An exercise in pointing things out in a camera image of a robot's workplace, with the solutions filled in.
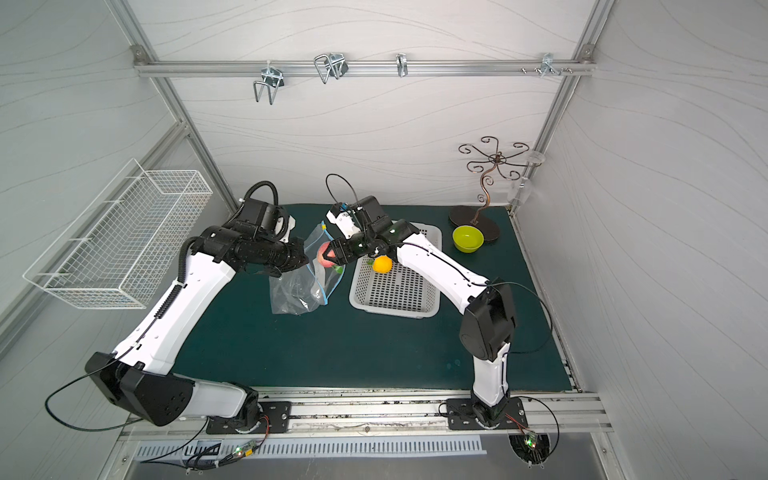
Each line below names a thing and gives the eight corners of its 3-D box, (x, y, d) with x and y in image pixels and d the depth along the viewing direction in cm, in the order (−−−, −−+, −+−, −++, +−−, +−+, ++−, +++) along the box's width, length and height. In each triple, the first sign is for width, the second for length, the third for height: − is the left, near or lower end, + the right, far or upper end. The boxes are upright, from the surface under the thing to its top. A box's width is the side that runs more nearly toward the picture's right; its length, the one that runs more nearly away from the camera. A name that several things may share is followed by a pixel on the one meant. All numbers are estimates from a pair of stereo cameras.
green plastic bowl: (455, 253, 107) (456, 249, 104) (451, 229, 114) (452, 225, 112) (485, 253, 107) (487, 249, 105) (479, 230, 114) (481, 225, 112)
